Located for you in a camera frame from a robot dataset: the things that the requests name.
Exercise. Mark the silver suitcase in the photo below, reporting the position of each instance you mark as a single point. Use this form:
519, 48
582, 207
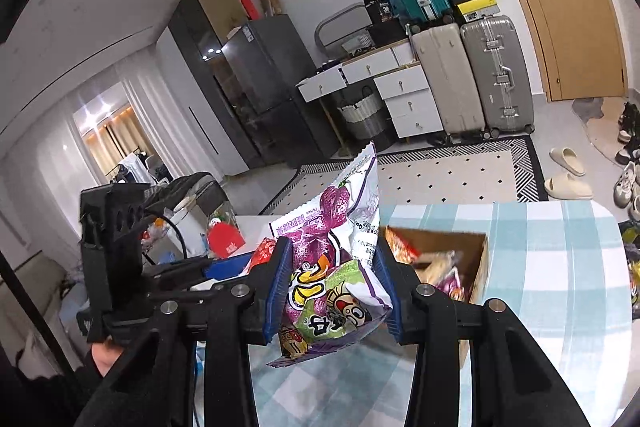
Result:
497, 61

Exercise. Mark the red chips bag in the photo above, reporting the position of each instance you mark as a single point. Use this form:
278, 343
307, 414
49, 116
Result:
401, 248

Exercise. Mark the beige slipper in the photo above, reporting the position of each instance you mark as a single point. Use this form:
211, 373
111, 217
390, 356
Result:
565, 186
567, 159

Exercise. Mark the red gift bag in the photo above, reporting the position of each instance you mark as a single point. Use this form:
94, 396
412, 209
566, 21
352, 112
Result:
224, 239

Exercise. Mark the purple candy bag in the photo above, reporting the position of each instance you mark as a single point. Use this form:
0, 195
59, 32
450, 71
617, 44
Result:
334, 298

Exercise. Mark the red white balloon glue packet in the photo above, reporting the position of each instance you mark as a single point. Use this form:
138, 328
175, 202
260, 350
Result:
262, 253

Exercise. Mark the brown SF cardboard box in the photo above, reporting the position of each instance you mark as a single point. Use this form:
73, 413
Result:
439, 251

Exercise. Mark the small purple snack packet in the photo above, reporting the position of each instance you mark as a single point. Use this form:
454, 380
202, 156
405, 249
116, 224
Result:
451, 285

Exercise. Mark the person left hand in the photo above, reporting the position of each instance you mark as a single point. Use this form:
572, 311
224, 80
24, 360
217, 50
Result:
105, 355

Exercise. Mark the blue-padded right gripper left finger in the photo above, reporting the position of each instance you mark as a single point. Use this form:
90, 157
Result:
169, 382

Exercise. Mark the woven laundry basket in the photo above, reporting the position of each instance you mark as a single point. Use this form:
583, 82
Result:
365, 119

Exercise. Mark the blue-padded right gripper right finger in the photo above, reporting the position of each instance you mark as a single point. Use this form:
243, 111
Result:
513, 381

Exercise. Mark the teal plaid tablecloth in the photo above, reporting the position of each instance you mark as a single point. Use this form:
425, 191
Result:
560, 266

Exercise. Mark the white drawer desk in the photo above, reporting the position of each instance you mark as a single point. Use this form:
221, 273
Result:
399, 79

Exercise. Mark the beige suitcase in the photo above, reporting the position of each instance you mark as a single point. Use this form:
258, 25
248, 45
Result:
448, 71

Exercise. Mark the black refrigerator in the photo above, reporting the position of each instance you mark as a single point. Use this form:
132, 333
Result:
238, 81

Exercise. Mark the patterned floor rug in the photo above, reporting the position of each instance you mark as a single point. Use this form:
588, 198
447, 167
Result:
504, 170

